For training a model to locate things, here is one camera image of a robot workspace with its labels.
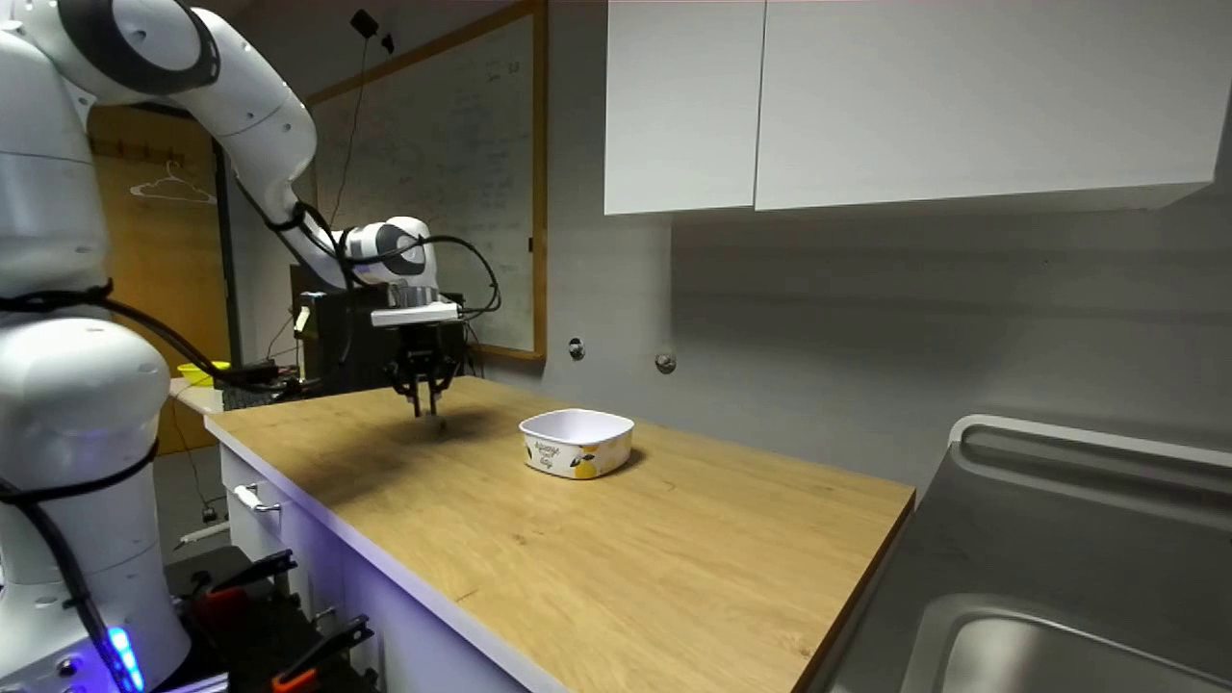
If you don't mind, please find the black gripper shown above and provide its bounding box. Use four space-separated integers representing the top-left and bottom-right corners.
380 319 470 424

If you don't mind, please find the white bowl with yellow print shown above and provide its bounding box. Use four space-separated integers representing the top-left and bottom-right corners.
517 402 641 486

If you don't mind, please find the wood-framed whiteboard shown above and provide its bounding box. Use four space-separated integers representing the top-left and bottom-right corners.
304 0 549 377

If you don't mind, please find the wooden door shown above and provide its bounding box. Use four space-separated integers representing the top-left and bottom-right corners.
84 98 236 463

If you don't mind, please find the black ceiling fixture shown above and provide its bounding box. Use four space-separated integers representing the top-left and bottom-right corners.
345 8 401 57

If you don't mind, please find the narrow white cabinet door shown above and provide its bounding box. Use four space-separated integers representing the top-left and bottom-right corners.
599 0 765 220

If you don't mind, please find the wide white cabinet door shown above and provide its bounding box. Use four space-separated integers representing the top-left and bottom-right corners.
752 0 1232 214

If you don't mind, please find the stainless steel sink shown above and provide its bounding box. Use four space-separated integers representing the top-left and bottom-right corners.
804 413 1232 693

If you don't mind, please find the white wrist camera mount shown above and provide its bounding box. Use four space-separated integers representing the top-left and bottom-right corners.
367 296 466 332

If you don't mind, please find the silver drawer handle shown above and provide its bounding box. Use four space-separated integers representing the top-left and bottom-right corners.
229 476 284 520

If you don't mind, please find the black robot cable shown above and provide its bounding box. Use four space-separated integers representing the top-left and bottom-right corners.
0 286 304 395

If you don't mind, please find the black clamp with orange handle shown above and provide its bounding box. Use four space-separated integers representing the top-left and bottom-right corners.
189 546 299 624
267 610 377 693

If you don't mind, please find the wire clothes hanger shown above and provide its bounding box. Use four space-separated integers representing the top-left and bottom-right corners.
123 170 220 210

